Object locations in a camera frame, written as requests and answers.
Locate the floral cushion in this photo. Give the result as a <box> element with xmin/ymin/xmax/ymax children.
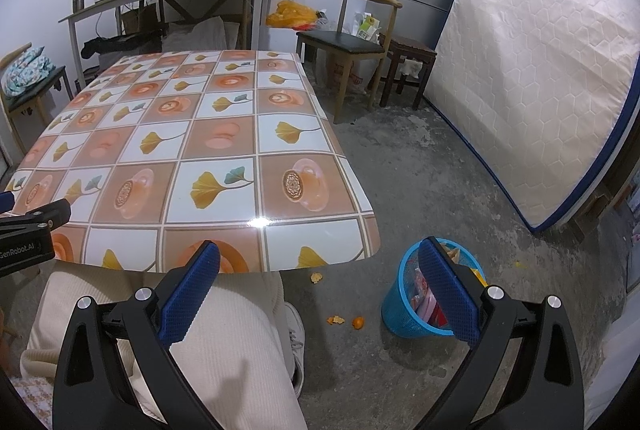
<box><xmin>0</xmin><ymin>47</ymin><xmax>56</xmax><ymax>98</ymax></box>

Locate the green white carton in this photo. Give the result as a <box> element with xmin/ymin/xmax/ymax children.
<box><xmin>356</xmin><ymin>12</ymin><xmax>382</xmax><ymax>42</ymax></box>

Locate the white sack red print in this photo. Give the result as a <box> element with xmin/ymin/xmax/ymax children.
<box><xmin>325</xmin><ymin>47</ymin><xmax>378</xmax><ymax>93</ymax></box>

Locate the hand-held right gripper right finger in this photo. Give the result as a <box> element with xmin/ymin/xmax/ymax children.
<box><xmin>415</xmin><ymin>236</ymin><xmax>586</xmax><ymax>430</ymax></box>

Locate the brown cardboard box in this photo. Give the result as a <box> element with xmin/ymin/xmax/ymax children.
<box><xmin>121</xmin><ymin>5</ymin><xmax>161</xmax><ymax>36</ymax></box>

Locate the black bag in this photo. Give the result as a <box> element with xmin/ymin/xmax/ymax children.
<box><xmin>81</xmin><ymin>35</ymin><xmax>163</xmax><ymax>61</ymax></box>

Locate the light wooden chair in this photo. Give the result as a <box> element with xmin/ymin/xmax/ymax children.
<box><xmin>0</xmin><ymin>42</ymin><xmax>73</xmax><ymax>156</ymax></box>

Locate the person's white shoe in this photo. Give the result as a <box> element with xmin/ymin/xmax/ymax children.
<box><xmin>284</xmin><ymin>301</ymin><xmax>307</xmax><ymax>398</ymax></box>

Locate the dark wooden stool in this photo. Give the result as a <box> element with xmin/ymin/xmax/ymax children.
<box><xmin>379</xmin><ymin>35</ymin><xmax>438</xmax><ymax>110</ymax></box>

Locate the plain white sack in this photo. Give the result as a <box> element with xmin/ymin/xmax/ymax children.
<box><xmin>162</xmin><ymin>16</ymin><xmax>241</xmax><ymax>53</ymax></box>

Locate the yellow plastic bag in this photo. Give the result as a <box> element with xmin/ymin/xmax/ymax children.
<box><xmin>265</xmin><ymin>0</ymin><xmax>321</xmax><ymax>30</ymax></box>

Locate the blue plastic wastebasket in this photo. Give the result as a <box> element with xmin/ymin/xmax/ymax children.
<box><xmin>381</xmin><ymin>237</ymin><xmax>488</xmax><ymax>338</ymax></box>

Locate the wooden chair black seat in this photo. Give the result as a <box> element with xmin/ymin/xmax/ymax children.
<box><xmin>295</xmin><ymin>0</ymin><xmax>403</xmax><ymax>123</ymax></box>

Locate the tiled pattern table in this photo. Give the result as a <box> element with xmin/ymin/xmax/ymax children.
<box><xmin>2</xmin><ymin>49</ymin><xmax>382</xmax><ymax>273</ymax></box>

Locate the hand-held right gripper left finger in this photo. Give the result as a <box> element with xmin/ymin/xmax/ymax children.
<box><xmin>51</xmin><ymin>240</ymin><xmax>226</xmax><ymax>430</ymax></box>

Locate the white mattress blue edge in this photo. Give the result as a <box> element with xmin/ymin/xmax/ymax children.
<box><xmin>424</xmin><ymin>0</ymin><xmax>640</xmax><ymax>233</ymax></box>

